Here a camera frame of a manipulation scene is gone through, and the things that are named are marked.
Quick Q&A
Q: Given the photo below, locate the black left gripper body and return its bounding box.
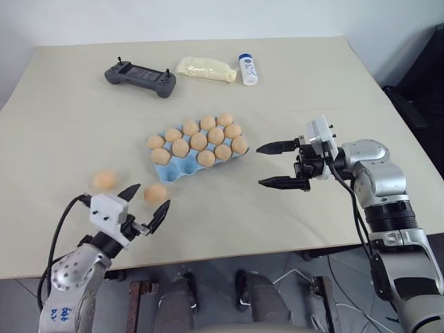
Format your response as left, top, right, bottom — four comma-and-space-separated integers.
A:
119, 213, 153, 241

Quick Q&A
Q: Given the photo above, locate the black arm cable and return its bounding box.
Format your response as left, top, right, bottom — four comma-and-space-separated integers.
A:
325, 144, 395, 303
37, 194, 93, 308

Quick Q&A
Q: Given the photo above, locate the white floor cable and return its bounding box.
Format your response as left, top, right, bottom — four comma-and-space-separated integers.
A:
273, 267, 403, 333

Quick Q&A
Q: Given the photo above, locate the grey remote controller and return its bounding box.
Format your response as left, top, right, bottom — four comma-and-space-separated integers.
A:
104, 55, 178, 99

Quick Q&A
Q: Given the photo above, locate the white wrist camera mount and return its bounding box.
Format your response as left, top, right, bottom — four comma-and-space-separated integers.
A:
89, 194, 135, 250
305, 114, 339, 181

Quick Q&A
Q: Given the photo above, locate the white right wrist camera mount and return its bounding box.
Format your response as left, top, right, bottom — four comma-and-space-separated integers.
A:
305, 114, 339, 181

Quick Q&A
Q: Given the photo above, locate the black chair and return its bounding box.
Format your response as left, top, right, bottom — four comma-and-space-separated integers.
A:
381, 25, 444, 169

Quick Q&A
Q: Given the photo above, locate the rusty metal frame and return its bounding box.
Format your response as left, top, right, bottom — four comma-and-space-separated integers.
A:
128, 280, 157, 333
309, 275, 345, 333

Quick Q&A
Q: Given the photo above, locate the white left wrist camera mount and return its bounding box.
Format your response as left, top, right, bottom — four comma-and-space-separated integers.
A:
89, 194, 135, 250

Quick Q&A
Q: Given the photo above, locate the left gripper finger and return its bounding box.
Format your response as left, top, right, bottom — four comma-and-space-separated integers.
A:
117, 184, 142, 210
143, 198, 171, 236

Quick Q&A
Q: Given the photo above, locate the white bottle blue cap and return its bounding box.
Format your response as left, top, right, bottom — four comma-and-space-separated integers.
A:
237, 52, 259, 86

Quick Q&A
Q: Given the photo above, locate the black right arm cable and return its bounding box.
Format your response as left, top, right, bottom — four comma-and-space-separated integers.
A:
325, 144, 395, 303

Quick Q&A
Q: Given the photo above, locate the dark rounded robot leg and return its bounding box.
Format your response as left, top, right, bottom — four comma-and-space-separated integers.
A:
234, 269, 293, 333
157, 272, 198, 333

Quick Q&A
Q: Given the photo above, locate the clear bag of rice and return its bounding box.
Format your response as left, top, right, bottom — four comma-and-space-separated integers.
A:
174, 55, 238, 85

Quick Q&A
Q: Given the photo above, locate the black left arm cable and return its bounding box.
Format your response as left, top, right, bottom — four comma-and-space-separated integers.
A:
37, 194, 93, 308

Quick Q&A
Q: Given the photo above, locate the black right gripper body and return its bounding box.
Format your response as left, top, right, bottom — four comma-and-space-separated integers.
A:
293, 136, 336, 182

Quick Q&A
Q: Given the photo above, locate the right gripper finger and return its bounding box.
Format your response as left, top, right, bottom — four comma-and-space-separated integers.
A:
255, 138, 300, 156
257, 176, 311, 193

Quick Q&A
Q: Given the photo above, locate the blue egg carton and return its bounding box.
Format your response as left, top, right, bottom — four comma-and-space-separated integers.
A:
146, 115, 250, 185

